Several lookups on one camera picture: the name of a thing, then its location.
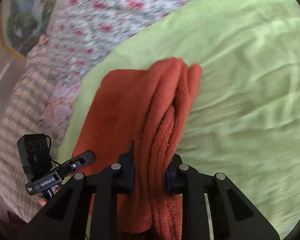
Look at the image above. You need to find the rust orange knit sweater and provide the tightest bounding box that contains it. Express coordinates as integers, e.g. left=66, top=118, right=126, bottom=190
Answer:
left=73, top=57, right=203, bottom=239

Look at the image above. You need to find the person's left hand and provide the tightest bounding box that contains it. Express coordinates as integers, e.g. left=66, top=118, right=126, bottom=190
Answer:
left=39, top=186, right=62, bottom=206

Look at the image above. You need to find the purple floral pillow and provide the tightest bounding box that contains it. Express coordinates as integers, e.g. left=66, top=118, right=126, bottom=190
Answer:
left=40, top=76, right=82, bottom=146

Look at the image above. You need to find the beige plaid blanket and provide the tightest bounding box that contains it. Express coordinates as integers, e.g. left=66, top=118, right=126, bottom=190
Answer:
left=0, top=44, right=67, bottom=222

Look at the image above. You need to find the light green bed sheet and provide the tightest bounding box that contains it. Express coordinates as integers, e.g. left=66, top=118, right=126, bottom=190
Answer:
left=58, top=0, right=300, bottom=238

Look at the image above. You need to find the white floral quilt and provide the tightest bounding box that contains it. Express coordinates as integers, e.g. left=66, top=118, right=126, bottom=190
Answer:
left=27, top=0, right=281, bottom=86

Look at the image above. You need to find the gold framed picture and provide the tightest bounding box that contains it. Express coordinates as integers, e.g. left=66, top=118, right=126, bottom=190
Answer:
left=0, top=0, right=57, bottom=60

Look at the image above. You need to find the black camera box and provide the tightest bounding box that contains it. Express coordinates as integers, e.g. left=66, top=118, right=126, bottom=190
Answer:
left=17, top=134, right=52, bottom=182

